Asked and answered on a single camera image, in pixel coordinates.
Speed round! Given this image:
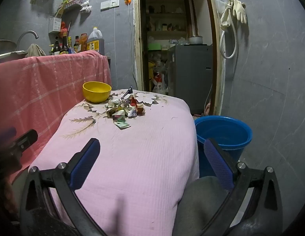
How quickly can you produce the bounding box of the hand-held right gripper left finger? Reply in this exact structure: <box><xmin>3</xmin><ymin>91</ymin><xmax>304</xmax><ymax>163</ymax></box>
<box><xmin>20</xmin><ymin>138</ymin><xmax>106</xmax><ymax>236</ymax></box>

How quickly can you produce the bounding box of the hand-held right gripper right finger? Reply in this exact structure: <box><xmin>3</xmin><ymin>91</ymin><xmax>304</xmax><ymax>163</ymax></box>
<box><xmin>200</xmin><ymin>138</ymin><xmax>283</xmax><ymax>236</ymax></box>

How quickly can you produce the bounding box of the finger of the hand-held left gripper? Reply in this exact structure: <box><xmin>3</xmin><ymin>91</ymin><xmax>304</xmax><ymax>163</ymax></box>
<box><xmin>8</xmin><ymin>129</ymin><xmax>38</xmax><ymax>153</ymax></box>
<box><xmin>0</xmin><ymin>127</ymin><xmax>17</xmax><ymax>145</ymax></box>

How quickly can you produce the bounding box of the blue plastic bucket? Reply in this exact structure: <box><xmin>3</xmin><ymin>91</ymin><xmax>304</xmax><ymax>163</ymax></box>
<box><xmin>194</xmin><ymin>115</ymin><xmax>253</xmax><ymax>177</ymax></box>

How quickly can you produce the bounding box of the pile of paper scraps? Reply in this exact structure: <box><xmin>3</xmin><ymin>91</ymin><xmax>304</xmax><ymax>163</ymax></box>
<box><xmin>105</xmin><ymin>93</ymin><xmax>146</xmax><ymax>130</ymax></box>

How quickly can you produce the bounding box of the person's grey trouser leg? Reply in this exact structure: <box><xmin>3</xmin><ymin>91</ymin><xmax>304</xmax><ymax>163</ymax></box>
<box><xmin>172</xmin><ymin>176</ymin><xmax>241</xmax><ymax>236</ymax></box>

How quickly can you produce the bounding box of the pink floral blanket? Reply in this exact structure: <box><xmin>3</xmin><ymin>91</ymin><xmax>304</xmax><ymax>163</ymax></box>
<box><xmin>28</xmin><ymin>88</ymin><xmax>200</xmax><ymax>236</ymax></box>

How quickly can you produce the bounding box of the pink checked cloth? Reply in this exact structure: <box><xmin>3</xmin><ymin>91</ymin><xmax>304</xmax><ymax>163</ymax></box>
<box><xmin>0</xmin><ymin>50</ymin><xmax>113</xmax><ymax>175</ymax></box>

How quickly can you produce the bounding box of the yellow bowl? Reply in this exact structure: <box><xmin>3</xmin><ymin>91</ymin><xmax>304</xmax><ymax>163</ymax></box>
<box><xmin>83</xmin><ymin>81</ymin><xmax>112</xmax><ymax>104</ymax></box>

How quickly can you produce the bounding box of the metal basin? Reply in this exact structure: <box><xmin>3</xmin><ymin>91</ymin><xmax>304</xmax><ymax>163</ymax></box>
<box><xmin>0</xmin><ymin>39</ymin><xmax>17</xmax><ymax>57</ymax></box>

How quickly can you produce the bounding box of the grey refrigerator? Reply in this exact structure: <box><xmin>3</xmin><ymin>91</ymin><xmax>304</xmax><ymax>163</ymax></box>
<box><xmin>167</xmin><ymin>44</ymin><xmax>214</xmax><ymax>115</ymax></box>

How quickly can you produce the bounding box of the beige rag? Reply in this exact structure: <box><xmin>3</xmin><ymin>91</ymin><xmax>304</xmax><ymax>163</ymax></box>
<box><xmin>25</xmin><ymin>43</ymin><xmax>46</xmax><ymax>57</ymax></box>

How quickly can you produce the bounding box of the red and white plastic bag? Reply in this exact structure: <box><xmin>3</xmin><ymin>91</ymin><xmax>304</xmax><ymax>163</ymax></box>
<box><xmin>152</xmin><ymin>72</ymin><xmax>168</xmax><ymax>94</ymax></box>

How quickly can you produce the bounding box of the tall dark sauce bottle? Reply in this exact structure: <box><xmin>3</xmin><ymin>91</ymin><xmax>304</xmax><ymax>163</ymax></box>
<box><xmin>59</xmin><ymin>32</ymin><xmax>70</xmax><ymax>55</ymax></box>

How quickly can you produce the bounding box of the metal faucet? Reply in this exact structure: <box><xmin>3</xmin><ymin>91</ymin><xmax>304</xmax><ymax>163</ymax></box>
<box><xmin>17</xmin><ymin>30</ymin><xmax>39</xmax><ymax>52</ymax></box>

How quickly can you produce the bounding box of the yellow bag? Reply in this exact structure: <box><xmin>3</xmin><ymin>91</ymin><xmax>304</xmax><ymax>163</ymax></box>
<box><xmin>148</xmin><ymin>61</ymin><xmax>156</xmax><ymax>91</ymax></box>

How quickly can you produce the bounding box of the red sauce bottle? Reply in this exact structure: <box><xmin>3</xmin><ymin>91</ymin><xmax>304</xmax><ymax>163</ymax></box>
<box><xmin>79</xmin><ymin>33</ymin><xmax>88</xmax><ymax>53</ymax></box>

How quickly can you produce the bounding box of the white utensil holder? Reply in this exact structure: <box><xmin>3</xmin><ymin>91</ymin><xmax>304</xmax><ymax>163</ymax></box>
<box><xmin>48</xmin><ymin>16</ymin><xmax>62</xmax><ymax>34</ymax></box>

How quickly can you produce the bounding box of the cooking oil jug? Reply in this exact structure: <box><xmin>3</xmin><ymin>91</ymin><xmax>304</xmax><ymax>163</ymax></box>
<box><xmin>86</xmin><ymin>27</ymin><xmax>105</xmax><ymax>56</ymax></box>

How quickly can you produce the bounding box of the white crumpled plastic bag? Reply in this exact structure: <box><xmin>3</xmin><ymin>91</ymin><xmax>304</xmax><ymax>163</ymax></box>
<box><xmin>80</xmin><ymin>0</ymin><xmax>92</xmax><ymax>13</ymax></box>

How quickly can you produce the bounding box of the cream rubber glove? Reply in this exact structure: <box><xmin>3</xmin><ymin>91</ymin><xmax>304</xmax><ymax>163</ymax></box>
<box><xmin>221</xmin><ymin>0</ymin><xmax>235</xmax><ymax>29</ymax></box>
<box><xmin>232</xmin><ymin>0</ymin><xmax>247</xmax><ymax>24</ymax></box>

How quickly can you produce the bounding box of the wooden shelf unit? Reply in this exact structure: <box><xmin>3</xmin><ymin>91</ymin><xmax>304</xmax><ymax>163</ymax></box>
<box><xmin>140</xmin><ymin>0</ymin><xmax>192</xmax><ymax>45</ymax></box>

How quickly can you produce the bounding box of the white hose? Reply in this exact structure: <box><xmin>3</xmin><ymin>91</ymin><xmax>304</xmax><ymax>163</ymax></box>
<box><xmin>219</xmin><ymin>12</ymin><xmax>239</xmax><ymax>59</ymax></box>

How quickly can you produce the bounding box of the wooden door frame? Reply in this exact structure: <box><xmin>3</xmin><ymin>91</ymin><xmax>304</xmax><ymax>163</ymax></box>
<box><xmin>132</xmin><ymin>0</ymin><xmax>227</xmax><ymax>116</ymax></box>

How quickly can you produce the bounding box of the white cable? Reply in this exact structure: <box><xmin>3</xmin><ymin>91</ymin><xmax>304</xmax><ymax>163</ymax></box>
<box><xmin>127</xmin><ymin>4</ymin><xmax>139</xmax><ymax>84</ymax></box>

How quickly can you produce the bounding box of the wall rack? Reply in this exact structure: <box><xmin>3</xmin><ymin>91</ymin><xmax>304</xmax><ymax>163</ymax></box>
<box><xmin>55</xmin><ymin>0</ymin><xmax>84</xmax><ymax>18</ymax></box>

